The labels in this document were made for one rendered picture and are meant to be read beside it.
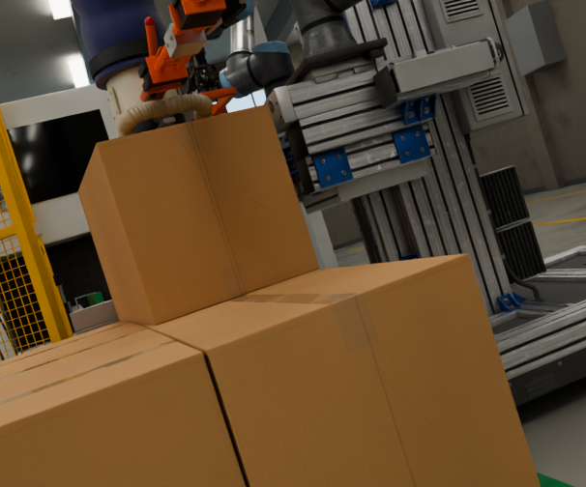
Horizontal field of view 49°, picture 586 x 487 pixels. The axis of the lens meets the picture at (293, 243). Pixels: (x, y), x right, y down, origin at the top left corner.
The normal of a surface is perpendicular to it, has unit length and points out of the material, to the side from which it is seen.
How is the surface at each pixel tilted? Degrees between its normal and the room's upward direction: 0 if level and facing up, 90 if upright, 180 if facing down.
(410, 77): 90
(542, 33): 90
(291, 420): 90
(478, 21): 90
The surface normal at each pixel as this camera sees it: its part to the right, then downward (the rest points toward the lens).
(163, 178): 0.37, -0.10
